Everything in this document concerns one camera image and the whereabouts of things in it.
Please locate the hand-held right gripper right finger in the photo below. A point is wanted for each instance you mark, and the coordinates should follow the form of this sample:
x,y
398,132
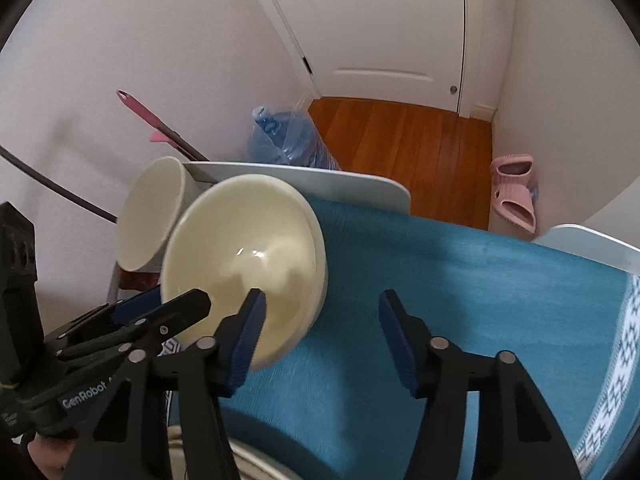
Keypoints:
x,y
400,345

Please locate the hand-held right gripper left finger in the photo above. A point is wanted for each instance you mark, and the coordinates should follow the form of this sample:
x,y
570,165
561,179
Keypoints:
x,y
245,340

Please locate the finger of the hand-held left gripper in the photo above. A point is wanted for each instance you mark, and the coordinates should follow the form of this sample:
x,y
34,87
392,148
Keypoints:
x,y
180,307
135,306

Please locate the cream bowl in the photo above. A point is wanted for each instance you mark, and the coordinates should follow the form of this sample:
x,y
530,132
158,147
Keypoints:
x,y
240,260

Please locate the white bowl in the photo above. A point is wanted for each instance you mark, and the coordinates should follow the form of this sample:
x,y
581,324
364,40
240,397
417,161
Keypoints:
x,y
150,210

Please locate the person's left hand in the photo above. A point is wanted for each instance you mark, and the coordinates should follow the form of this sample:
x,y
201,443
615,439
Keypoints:
x,y
50,457

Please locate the blue tablecloth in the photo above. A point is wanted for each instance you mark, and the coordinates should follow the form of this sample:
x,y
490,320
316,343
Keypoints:
x,y
450,285

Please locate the white chair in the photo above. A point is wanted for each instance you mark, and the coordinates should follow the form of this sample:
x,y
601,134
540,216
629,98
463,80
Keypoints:
x,y
590,245
350,187

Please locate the pink slipper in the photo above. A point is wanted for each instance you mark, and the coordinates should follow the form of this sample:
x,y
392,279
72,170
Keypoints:
x,y
512,195

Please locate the white panel door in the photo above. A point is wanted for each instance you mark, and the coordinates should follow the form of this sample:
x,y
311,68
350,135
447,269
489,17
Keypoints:
x,y
390,20

